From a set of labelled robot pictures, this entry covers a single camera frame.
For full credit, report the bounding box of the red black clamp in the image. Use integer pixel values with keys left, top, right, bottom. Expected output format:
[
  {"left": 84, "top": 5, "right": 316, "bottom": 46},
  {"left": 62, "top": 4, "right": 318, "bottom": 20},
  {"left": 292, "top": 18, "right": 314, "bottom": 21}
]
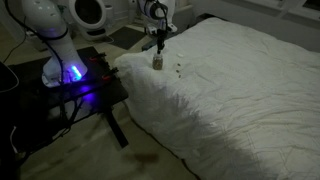
[
  {"left": 88, "top": 52, "right": 108, "bottom": 63},
  {"left": 101, "top": 67, "right": 120, "bottom": 81}
]

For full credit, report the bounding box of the dark floor mat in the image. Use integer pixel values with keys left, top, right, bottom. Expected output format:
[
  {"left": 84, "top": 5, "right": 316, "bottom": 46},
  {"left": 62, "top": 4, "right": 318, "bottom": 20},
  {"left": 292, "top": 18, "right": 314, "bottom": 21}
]
[{"left": 108, "top": 26, "right": 148, "bottom": 51}]

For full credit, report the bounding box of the small glass jar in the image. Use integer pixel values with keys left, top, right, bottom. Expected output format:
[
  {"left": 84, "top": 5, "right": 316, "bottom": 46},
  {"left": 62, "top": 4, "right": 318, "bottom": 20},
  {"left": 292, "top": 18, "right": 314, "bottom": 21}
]
[{"left": 152, "top": 52, "right": 164, "bottom": 71}]

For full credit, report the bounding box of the white quilted duvet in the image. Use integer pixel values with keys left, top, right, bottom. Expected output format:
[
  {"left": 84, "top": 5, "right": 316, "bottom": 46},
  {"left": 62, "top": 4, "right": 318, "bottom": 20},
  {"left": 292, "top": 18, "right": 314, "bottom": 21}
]
[{"left": 113, "top": 17, "right": 320, "bottom": 180}]

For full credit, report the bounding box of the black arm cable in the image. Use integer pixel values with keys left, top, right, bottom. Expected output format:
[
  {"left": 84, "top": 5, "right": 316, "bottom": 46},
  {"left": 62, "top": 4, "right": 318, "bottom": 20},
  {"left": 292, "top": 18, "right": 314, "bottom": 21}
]
[{"left": 3, "top": 0, "right": 169, "bottom": 134}]

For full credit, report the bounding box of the black robot table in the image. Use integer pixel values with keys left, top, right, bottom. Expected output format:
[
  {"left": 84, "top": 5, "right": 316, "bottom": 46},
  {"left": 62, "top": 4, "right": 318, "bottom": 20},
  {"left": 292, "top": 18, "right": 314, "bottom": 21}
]
[{"left": 0, "top": 45, "right": 130, "bottom": 161}]

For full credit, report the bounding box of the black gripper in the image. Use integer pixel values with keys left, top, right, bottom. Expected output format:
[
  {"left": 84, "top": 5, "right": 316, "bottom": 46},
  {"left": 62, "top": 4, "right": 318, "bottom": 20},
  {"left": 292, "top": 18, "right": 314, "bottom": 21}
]
[{"left": 155, "top": 28, "right": 167, "bottom": 55}]

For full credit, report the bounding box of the white armchair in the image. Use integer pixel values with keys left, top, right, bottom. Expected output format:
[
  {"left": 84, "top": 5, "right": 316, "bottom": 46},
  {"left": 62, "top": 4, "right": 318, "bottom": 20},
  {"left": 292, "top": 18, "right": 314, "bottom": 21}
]
[{"left": 143, "top": 3, "right": 195, "bottom": 36}]

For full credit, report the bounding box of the white cable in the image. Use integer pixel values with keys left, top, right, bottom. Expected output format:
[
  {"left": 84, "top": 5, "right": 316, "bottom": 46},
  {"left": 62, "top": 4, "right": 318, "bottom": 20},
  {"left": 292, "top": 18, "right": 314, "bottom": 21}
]
[{"left": 0, "top": 61, "right": 20, "bottom": 94}]

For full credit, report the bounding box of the round white litter box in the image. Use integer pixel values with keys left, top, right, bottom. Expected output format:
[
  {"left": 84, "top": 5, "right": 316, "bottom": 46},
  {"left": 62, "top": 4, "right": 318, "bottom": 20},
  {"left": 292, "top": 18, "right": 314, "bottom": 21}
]
[{"left": 68, "top": 0, "right": 117, "bottom": 42}]

